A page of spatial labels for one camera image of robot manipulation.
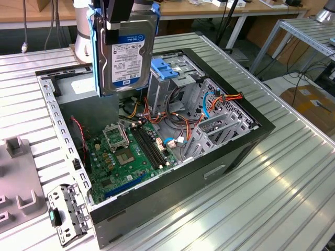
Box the power supply wire bundle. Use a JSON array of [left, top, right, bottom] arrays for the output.
[[119, 88, 210, 150]]

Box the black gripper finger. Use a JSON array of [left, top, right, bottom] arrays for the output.
[[103, 0, 134, 45]]

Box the black RAM slot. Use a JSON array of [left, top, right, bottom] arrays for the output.
[[140, 124, 170, 166], [131, 127, 161, 170], [137, 125, 167, 167], [134, 125, 164, 169]]

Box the blue drive cage latch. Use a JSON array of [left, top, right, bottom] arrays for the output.
[[150, 59, 181, 81]]

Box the grey parts rack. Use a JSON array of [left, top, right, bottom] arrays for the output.
[[0, 138, 48, 240]]

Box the red yellow power wire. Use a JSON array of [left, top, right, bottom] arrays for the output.
[[208, 90, 244, 112]]

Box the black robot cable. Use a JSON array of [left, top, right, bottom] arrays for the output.
[[20, 0, 29, 54]]

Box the wooden desk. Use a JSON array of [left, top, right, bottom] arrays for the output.
[[0, 0, 311, 50]]

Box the green motherboard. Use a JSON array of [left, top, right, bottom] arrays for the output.
[[86, 121, 178, 206]]

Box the metal disk bay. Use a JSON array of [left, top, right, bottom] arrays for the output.
[[182, 111, 260, 161]]

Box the CPU socket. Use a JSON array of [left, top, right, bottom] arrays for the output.
[[115, 147, 137, 167]]

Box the hard disk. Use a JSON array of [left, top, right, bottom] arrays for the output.
[[88, 4, 161, 99]]

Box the blue expansion slot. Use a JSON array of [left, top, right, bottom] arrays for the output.
[[104, 174, 147, 199]]

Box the metal slat side table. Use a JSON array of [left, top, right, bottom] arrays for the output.
[[250, 17, 335, 76]]

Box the black case fan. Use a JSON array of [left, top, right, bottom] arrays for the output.
[[68, 116, 92, 173]]

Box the long blue data wire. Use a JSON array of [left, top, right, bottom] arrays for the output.
[[202, 88, 223, 119]]

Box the large cardboard box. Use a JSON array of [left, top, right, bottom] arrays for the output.
[[280, 83, 335, 136]]

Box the metal socket cover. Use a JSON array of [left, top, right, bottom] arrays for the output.
[[102, 123, 131, 153]]

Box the metal drive cage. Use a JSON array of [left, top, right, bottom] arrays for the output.
[[142, 56, 207, 116]]

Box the black open PC case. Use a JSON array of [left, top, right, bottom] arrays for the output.
[[35, 48, 277, 250]]

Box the short blue data wire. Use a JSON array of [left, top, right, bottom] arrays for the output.
[[163, 137, 189, 149]]

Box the black stand pole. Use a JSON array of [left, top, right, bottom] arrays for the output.
[[215, 0, 240, 50]]

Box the metal expansion slot retainer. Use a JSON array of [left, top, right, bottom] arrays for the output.
[[46, 182, 92, 248]]

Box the grey power supply unit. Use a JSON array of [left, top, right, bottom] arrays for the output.
[[54, 72, 121, 131]]

